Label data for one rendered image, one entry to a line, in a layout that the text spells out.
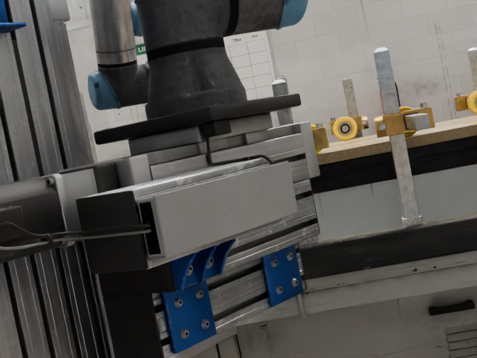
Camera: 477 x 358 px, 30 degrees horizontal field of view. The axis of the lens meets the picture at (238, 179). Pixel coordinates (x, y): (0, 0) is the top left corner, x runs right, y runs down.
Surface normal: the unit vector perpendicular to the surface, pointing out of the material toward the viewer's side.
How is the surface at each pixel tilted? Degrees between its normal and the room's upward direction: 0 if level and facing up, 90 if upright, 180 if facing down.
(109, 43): 104
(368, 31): 90
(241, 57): 90
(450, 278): 90
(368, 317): 90
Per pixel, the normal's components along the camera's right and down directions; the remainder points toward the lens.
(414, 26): -0.11, 0.07
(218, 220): 0.79, -0.12
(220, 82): 0.51, -0.37
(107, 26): -0.15, 0.32
